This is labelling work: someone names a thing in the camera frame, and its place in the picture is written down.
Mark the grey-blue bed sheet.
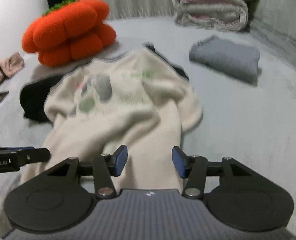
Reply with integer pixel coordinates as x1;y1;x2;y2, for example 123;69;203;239
0;16;296;238

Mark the orange pumpkin plush pillow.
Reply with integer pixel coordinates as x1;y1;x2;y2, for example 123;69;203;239
22;0;117;67

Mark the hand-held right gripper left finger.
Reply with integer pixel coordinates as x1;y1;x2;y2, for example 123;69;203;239
42;145;128;198

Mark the cream sweatshirt with black sleeves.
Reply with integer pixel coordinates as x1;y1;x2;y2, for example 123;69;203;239
0;44;203;238

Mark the folded grey garment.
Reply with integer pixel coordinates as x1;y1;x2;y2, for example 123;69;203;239
189;35;261;84

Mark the grey quilted bedspread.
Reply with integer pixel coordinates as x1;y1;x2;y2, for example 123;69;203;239
248;0;296;75

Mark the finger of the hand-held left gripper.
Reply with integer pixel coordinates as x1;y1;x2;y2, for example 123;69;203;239
3;147;51;167

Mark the beige pink cloth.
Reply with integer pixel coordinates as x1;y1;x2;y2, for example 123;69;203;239
0;52;25;93

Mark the folded grey and pink quilt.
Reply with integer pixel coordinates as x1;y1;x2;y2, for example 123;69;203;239
172;0;249;32

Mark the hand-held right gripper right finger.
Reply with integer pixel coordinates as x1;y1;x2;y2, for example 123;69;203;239
172;146;257;198

